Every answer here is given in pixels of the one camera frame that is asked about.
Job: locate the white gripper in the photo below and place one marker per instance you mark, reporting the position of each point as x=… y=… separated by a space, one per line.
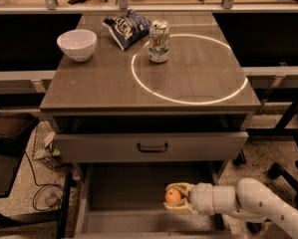
x=200 y=198

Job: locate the orange fruit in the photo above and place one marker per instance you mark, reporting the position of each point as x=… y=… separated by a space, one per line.
x=172 y=196

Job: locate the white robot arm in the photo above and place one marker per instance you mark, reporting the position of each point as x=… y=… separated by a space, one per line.
x=249 y=200

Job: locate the open middle drawer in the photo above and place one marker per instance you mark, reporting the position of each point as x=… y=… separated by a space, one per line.
x=125 y=201

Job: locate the grey top drawer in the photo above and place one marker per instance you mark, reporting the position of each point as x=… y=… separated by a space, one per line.
x=122 y=147

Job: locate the grey drawer cabinet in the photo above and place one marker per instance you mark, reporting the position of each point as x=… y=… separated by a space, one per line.
x=200 y=88

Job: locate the black office chair base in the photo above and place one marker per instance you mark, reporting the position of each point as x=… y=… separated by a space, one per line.
x=273 y=160

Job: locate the green soda can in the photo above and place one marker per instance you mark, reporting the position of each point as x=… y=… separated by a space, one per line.
x=158 y=41

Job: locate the blue chip bag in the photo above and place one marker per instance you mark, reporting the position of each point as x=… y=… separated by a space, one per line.
x=128 y=29

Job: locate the white bowl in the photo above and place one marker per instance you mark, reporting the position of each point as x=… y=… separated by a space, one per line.
x=79 y=45

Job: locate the dark chair at left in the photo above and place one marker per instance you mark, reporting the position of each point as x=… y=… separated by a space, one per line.
x=15 y=131

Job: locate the black drawer handle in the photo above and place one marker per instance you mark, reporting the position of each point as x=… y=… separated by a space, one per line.
x=152 y=148

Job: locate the wire mesh basket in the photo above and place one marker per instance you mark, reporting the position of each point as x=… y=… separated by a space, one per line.
x=44 y=149

